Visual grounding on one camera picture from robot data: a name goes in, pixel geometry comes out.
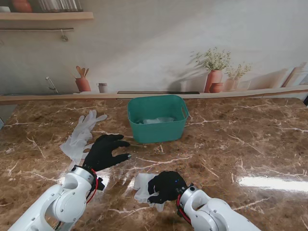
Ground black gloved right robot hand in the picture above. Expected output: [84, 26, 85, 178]
[147, 170, 188, 205]

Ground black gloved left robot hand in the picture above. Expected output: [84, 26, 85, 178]
[83, 134, 132, 172]

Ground teal plastic basket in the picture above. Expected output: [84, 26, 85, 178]
[127, 95, 190, 144]

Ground wooden counter ledge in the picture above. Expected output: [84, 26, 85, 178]
[0, 85, 308, 102]

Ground terracotta utensil pot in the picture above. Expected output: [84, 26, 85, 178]
[75, 66, 92, 92]

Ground leaning wooden cutting boards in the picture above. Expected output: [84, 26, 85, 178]
[281, 67, 308, 88]

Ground red-brown pot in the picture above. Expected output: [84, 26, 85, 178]
[11, 0, 33, 13]

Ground red black right arm cable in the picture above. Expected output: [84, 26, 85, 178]
[176, 194, 193, 226]

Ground red black arm cable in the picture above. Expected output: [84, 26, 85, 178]
[176, 194, 193, 226]
[54, 168, 99, 229]

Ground red black left arm cable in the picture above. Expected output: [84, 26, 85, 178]
[54, 168, 99, 229]

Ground metal wall rail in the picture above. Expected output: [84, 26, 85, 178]
[0, 27, 74, 41]

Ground wooden wall shelf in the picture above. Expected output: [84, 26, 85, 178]
[0, 12, 94, 21]

